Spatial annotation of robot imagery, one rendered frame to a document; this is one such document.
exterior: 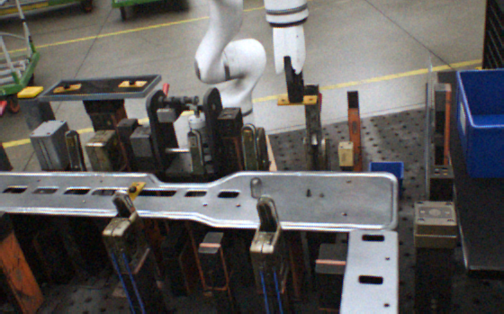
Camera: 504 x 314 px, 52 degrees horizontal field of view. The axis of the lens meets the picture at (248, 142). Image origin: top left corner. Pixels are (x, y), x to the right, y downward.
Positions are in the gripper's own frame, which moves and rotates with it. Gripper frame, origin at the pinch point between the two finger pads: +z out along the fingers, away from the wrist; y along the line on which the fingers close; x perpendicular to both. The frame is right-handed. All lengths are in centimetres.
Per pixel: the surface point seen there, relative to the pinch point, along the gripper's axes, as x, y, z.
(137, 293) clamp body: -39, 22, 41
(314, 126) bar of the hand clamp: 0.5, -14.7, 16.7
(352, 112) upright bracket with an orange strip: 10.0, -14.9, 13.3
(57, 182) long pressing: -72, -4, 27
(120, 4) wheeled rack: -335, -529, 103
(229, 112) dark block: -23.9, -21.7, 15.4
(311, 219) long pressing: 2.0, 8.9, 27.4
